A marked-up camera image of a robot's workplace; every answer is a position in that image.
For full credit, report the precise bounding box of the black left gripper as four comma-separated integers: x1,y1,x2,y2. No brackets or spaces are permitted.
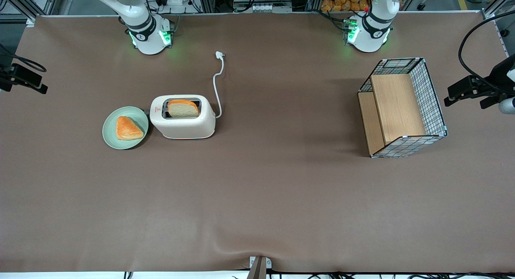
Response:
444,55,515,110

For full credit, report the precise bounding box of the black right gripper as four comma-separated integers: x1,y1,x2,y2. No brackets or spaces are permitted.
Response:
0,64,48,95

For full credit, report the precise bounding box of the white two-slot toaster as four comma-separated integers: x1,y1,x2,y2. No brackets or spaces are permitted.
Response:
149,95,217,140

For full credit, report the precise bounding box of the wooden two-step shelf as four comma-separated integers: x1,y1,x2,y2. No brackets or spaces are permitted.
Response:
358,73,427,156

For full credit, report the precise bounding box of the pale green round plate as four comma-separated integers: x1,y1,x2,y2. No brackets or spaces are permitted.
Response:
102,106,150,150

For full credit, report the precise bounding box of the orange triangular pastry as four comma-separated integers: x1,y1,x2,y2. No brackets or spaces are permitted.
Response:
116,116,144,141

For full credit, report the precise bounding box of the bread slice with brown crust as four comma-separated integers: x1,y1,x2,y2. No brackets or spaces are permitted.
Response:
167,99,200,119

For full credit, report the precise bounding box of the bag of bread rolls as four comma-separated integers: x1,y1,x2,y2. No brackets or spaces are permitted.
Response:
320,0,404,12

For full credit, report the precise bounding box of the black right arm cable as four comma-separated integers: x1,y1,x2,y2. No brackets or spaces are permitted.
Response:
0,45,47,73

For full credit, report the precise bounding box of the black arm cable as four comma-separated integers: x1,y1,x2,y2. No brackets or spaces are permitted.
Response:
458,10,515,91
0,45,47,73

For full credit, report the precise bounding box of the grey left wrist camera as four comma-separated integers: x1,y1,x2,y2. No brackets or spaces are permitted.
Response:
499,96,515,115

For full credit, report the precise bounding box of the black wire grid basket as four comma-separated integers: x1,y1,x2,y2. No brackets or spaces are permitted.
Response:
357,57,448,159

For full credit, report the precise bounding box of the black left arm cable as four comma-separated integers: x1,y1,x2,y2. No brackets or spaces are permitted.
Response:
458,10,515,91

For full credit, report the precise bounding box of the white toaster cord with plug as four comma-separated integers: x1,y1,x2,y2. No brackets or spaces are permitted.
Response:
212,51,226,119

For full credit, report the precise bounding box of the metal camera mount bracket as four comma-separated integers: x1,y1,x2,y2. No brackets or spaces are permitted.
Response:
246,256,272,279

